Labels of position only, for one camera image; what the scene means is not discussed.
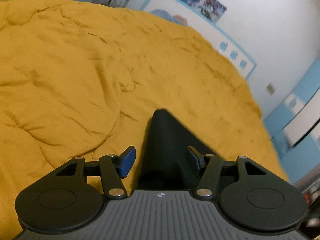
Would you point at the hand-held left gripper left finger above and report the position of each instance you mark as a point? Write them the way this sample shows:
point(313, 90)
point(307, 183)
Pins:
point(128, 160)

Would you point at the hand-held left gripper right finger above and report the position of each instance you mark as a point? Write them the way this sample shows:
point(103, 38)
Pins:
point(193, 159)

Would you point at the black pants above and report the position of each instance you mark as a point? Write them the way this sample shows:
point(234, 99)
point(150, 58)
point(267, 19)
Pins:
point(165, 150)

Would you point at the yellow quilted blanket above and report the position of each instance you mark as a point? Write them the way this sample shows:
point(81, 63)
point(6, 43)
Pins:
point(87, 67)

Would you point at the blue and white wardrobe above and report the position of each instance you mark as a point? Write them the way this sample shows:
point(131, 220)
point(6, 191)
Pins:
point(297, 155)

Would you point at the white and blue headboard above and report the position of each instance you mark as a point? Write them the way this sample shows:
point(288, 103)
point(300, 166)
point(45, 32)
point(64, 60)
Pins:
point(200, 27)

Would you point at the blue pillow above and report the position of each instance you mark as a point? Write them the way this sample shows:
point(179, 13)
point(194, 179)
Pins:
point(165, 15)

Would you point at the brown wall socket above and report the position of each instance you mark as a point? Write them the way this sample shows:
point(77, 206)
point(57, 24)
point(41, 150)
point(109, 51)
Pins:
point(270, 89)

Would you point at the white panel with black frame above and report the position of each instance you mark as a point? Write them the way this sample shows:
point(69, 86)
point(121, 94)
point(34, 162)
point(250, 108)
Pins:
point(303, 125)

